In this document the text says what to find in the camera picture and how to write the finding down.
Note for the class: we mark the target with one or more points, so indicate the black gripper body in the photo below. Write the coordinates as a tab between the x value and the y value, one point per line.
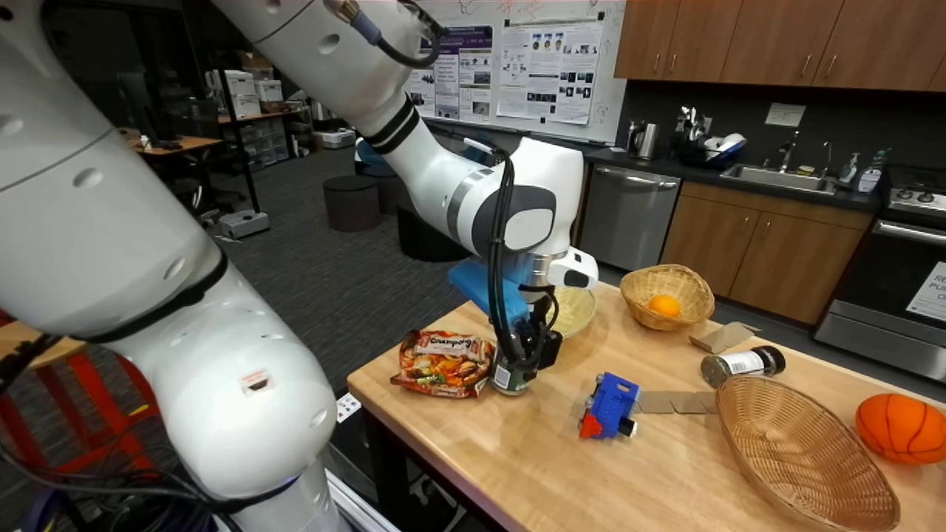
535	326

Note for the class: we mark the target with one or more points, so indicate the green and silver can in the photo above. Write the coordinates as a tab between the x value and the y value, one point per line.
502	380

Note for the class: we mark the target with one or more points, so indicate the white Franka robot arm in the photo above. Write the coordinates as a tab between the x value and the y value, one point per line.
149	247

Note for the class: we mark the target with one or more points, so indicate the round brown wicker basket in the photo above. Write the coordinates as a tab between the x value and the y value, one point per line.
681	281

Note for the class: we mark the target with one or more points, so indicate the large oval wicker basket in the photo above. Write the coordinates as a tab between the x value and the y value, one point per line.
798	453

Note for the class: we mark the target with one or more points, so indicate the blue and red toy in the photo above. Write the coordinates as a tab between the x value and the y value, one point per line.
610	402

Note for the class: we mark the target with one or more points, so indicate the orange instant noodle packet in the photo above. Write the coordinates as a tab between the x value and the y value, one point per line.
445	364

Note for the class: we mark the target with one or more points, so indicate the orange fruit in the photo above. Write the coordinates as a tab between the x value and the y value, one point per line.
667	305

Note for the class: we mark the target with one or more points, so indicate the flat cardboard strip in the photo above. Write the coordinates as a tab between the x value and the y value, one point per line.
678	401

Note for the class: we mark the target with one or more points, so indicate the stainless steel dishwasher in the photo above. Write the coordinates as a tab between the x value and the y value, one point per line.
631	216

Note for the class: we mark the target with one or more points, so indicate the folded cardboard piece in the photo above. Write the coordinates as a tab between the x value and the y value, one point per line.
723	339

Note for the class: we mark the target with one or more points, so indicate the black-capped bottle with white label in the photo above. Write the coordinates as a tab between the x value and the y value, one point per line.
743	363

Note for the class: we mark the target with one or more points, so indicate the steel electric kettle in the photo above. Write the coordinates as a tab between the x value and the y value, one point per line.
646	139

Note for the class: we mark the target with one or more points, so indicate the small black round ottoman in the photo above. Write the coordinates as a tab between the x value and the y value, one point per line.
353	201

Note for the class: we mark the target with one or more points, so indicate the brown lower kitchen cabinets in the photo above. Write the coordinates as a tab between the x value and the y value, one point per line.
764	252

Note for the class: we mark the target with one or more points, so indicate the dish rack with utensils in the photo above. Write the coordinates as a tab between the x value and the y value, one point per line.
709	142

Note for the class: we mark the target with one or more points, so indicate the white research poster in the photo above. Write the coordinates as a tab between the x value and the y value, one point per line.
547	76

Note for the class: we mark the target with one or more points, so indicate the purple research poster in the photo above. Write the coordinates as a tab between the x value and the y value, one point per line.
461	71

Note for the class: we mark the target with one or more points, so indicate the chrome sink faucet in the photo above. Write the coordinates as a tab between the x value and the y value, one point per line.
786	151

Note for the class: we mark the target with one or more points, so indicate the stainless steel oven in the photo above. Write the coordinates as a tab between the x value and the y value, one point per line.
887	297

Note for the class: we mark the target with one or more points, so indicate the orange toy basketball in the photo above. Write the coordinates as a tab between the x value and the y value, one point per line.
902	430

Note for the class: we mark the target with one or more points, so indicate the soap dispenser bottle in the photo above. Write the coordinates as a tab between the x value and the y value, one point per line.
869	176

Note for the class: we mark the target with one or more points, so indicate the wooden background desk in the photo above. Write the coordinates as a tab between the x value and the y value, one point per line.
177	145

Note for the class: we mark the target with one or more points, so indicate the red metal stool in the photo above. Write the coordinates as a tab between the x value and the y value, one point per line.
68	394

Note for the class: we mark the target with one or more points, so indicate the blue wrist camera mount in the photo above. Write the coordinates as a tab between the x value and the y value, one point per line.
474	284

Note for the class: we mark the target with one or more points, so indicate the wall whiteboard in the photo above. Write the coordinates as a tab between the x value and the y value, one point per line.
613	77

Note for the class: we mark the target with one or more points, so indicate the white wall outlet plate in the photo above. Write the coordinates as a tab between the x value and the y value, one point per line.
785	117

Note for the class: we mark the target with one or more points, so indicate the brown upper wall cabinets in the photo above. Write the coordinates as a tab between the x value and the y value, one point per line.
777	40

